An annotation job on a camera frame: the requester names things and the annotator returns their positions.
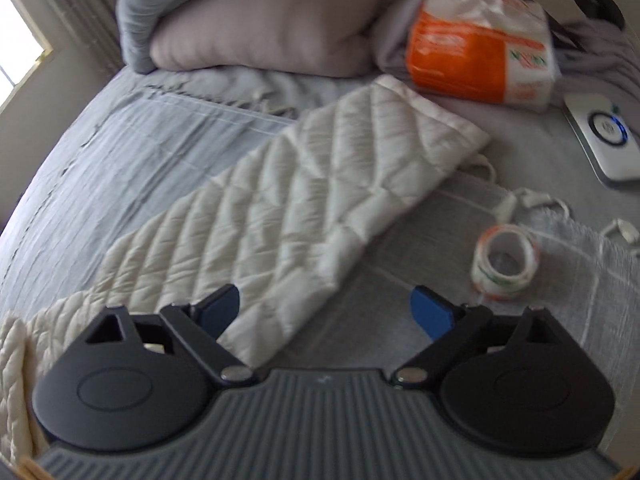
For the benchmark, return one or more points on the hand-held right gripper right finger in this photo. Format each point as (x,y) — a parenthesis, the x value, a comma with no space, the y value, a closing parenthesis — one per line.
(430,310)

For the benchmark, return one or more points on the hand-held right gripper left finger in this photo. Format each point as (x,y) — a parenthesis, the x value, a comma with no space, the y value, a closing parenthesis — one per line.
(220,306)

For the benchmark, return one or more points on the cream quilted blanket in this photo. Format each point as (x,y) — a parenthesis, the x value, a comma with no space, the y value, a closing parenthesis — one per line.
(280,210)

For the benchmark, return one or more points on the white tape roll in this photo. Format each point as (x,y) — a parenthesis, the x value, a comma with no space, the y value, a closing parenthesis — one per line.
(505,270)

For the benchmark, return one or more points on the orange and white package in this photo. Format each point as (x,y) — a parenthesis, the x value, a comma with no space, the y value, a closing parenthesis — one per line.
(470,55)

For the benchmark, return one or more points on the pink pillow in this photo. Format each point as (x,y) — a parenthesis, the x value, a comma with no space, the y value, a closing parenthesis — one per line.
(260,25)

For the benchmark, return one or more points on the grey pillow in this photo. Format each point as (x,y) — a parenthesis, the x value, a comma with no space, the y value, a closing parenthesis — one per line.
(137,10)

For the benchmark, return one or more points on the grey patterned curtain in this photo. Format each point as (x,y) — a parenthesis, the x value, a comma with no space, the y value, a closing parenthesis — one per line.
(85,5)

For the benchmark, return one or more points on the window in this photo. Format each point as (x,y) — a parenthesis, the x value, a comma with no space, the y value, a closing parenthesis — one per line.
(20,35)

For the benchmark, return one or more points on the black round object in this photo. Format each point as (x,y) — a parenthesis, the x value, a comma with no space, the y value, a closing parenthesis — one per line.
(597,5)

